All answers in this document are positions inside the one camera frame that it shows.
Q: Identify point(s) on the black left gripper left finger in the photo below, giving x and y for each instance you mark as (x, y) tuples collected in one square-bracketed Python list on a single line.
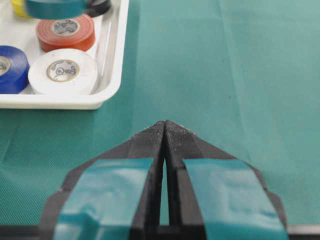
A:
[(114, 196)]

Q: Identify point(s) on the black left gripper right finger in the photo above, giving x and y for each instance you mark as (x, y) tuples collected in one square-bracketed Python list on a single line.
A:
[(215, 196)]

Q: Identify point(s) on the white tape roll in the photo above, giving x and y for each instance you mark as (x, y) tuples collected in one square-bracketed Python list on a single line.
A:
[(64, 71)]

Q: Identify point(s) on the blue tape roll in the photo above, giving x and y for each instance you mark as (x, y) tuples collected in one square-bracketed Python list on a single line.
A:
[(14, 67)]

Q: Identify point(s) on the red tape roll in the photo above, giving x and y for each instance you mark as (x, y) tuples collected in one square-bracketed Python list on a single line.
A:
[(70, 33)]

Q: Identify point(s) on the black tape roll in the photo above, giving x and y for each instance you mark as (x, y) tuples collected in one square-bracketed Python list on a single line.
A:
[(95, 8)]

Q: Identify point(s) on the green tape roll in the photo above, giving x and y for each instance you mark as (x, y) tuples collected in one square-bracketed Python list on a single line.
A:
[(54, 9)]

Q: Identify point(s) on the yellow tape roll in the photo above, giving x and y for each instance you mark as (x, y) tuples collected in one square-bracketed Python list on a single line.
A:
[(19, 8)]

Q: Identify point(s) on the white plastic case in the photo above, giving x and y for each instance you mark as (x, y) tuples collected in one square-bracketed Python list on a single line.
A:
[(108, 52)]

